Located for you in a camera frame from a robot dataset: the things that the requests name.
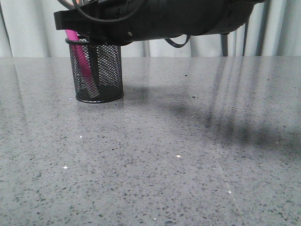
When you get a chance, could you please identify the grey orange handled scissors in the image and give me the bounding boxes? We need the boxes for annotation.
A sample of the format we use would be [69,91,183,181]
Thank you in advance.
[88,46,99,90]

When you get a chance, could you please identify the black mesh pen cup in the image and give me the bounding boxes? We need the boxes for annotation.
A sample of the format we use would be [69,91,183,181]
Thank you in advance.
[65,38,124,104]

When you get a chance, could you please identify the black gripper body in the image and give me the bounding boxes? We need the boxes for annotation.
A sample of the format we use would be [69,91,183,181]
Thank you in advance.
[54,0,149,46]

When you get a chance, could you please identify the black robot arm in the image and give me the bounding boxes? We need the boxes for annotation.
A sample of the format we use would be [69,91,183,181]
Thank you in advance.
[54,0,256,46]

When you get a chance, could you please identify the black cable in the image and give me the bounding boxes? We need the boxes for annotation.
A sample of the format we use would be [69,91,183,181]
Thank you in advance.
[57,0,191,48]

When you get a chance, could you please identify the grey curtain backdrop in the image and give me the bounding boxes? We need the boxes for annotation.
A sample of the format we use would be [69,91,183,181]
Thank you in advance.
[0,0,301,57]

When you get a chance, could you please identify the pink marker pen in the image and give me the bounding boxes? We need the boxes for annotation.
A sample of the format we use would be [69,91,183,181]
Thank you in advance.
[65,30,99,98]

